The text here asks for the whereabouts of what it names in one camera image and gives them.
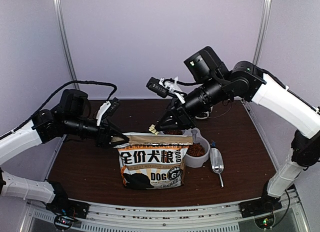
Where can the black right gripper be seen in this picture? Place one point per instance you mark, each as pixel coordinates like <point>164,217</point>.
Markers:
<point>184,120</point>

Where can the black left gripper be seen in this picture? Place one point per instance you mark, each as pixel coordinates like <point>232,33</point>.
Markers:
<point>103,138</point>

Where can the gold binder clip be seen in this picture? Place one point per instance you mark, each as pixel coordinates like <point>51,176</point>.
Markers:
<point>152,129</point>

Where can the dog food bag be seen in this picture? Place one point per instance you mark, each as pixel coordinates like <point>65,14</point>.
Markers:
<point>148,161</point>

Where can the metal scoop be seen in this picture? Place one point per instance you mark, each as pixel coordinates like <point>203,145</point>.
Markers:
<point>217,164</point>

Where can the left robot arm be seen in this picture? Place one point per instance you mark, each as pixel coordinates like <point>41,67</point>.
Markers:
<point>66,118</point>

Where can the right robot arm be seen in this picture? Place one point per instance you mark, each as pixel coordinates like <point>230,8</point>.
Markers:
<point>215,83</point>

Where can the grey double pet bowl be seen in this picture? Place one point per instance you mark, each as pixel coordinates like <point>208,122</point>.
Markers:
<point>196,162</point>

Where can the patterned white mug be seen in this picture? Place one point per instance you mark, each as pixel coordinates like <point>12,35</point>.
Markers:
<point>203,115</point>

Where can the brown dog kibble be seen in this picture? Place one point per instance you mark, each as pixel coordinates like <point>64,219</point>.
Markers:
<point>195,150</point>

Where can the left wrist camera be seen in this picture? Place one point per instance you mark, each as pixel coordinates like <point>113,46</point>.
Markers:
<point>108,108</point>

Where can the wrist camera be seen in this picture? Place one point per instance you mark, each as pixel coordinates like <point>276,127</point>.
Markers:
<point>108,108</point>
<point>166,87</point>

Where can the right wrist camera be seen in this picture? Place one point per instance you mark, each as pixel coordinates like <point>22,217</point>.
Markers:
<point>166,87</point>

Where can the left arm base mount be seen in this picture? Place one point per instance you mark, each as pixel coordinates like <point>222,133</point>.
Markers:
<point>66,217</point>

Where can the front aluminium rail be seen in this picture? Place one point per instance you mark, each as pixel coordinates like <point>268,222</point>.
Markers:
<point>216,217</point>

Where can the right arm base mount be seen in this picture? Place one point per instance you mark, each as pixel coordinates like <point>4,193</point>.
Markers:
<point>261,210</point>

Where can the left aluminium frame post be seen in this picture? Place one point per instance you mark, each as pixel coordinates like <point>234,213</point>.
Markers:
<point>64,39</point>

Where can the aluminium frame post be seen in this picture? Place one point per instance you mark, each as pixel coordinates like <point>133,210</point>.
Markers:
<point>264,22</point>
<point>64,39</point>

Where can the right aluminium frame post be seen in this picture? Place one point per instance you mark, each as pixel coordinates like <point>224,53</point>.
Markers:
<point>264,22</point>

